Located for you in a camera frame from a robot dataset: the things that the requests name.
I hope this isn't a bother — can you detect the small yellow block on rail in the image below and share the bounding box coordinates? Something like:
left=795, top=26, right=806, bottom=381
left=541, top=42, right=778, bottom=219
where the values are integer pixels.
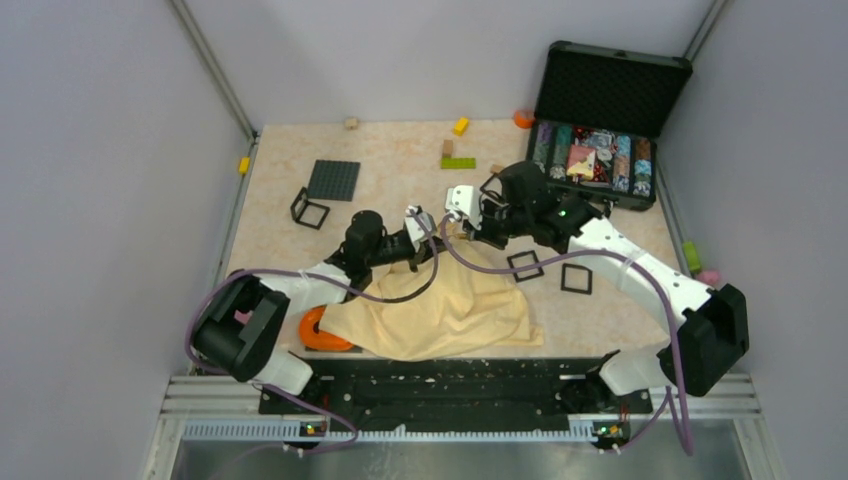
left=238, top=157, right=251, bottom=175

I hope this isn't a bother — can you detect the green long lego brick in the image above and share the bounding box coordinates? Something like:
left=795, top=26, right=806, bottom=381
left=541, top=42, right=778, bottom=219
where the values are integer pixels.
left=440, top=157, right=476, bottom=170

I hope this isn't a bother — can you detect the black square frame centre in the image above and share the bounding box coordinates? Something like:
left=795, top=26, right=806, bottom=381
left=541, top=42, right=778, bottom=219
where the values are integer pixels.
left=506, top=250, right=545, bottom=283

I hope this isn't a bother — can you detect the black square frame right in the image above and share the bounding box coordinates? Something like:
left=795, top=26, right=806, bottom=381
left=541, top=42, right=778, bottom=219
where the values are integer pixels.
left=560, top=263, right=593, bottom=295

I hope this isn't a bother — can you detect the black cube frame left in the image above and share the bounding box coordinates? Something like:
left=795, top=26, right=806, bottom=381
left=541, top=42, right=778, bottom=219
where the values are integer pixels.
left=290, top=187, right=331, bottom=230

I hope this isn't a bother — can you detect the dark grey lego baseplate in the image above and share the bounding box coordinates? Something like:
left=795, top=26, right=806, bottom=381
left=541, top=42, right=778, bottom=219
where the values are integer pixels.
left=307, top=159, right=361, bottom=202

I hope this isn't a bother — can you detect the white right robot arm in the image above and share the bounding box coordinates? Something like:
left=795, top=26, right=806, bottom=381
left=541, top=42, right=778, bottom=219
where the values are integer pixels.
left=445, top=162, right=750, bottom=412

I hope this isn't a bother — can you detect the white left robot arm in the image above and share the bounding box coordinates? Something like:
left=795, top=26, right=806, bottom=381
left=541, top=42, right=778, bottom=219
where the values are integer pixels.
left=184, top=206, right=443, bottom=414

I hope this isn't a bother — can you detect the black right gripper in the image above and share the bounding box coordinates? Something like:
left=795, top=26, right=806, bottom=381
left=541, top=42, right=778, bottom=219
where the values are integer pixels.
left=462, top=198, right=531, bottom=252

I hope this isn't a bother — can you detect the pink box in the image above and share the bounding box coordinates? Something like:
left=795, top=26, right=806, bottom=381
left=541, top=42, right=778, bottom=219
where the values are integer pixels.
left=233, top=311, right=253, bottom=325

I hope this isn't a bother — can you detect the orange round object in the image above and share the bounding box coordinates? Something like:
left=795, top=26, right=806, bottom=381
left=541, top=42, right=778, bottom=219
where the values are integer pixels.
left=513, top=110, right=535, bottom=130

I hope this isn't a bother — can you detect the black square frame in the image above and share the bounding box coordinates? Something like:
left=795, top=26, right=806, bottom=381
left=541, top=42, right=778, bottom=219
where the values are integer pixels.
left=506, top=250, right=545, bottom=283
left=560, top=263, right=593, bottom=295

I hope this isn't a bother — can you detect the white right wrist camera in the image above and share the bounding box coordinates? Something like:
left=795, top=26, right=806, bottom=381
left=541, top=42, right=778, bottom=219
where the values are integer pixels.
left=445, top=185, right=482, bottom=230

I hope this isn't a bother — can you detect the cream yellow t-shirt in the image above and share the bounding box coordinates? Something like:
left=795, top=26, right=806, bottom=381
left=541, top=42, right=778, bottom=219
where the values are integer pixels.
left=321, top=252, right=544, bottom=361

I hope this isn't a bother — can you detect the yellow lego brick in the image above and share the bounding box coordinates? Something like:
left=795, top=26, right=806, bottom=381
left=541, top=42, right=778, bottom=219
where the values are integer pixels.
left=452, top=117, right=470, bottom=137

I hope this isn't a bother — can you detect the black open carrying case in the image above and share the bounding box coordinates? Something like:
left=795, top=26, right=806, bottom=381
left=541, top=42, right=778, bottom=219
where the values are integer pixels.
left=525, top=40, right=693, bottom=211

